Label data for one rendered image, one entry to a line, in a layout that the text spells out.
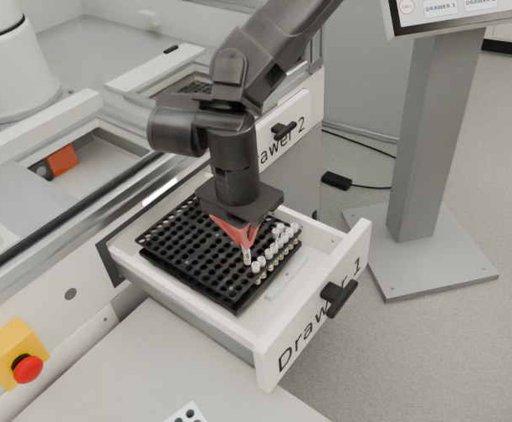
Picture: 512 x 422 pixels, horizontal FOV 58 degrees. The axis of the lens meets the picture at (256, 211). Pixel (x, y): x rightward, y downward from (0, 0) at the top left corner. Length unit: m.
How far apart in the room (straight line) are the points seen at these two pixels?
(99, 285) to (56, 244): 0.13
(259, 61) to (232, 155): 0.10
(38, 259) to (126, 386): 0.25
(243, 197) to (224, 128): 0.09
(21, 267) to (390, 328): 1.33
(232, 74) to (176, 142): 0.10
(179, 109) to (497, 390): 1.42
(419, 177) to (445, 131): 0.19
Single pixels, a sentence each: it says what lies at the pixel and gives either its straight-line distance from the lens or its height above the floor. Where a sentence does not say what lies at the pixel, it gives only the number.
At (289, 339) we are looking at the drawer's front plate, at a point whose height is 0.89.
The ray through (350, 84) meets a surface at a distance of 2.55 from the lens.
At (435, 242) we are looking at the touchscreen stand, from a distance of 2.01.
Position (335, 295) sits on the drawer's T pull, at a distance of 0.67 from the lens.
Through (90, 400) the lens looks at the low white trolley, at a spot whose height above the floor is 0.76.
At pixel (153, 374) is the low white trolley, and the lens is 0.81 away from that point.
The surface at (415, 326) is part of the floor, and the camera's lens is 1.78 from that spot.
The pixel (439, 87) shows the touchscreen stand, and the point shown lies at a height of 0.73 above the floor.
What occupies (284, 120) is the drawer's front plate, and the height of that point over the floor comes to 0.90.
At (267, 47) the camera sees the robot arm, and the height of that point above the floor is 1.24.
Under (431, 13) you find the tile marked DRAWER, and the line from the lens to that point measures 1.36.
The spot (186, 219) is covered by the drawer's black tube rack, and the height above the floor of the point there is 0.90.
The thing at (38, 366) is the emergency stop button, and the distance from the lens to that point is 0.74.
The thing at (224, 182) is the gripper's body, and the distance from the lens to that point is 0.55.
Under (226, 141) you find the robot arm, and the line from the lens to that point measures 0.51.
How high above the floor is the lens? 1.44
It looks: 42 degrees down
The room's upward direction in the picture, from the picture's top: 6 degrees counter-clockwise
